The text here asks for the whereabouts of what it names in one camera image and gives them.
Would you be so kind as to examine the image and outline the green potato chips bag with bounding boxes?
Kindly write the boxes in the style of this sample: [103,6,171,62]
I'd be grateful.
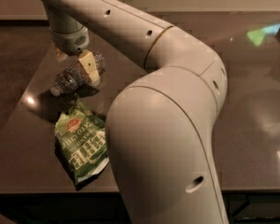
[54,98,109,186]

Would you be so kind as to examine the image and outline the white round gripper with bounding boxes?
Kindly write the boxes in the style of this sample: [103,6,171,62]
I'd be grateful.
[51,27,100,82]

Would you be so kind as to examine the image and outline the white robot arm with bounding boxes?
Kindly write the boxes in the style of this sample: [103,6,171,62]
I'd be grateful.
[41,0,229,224]

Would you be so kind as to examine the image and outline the clear plastic water bottle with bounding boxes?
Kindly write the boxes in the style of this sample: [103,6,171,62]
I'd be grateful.
[50,51,105,97]

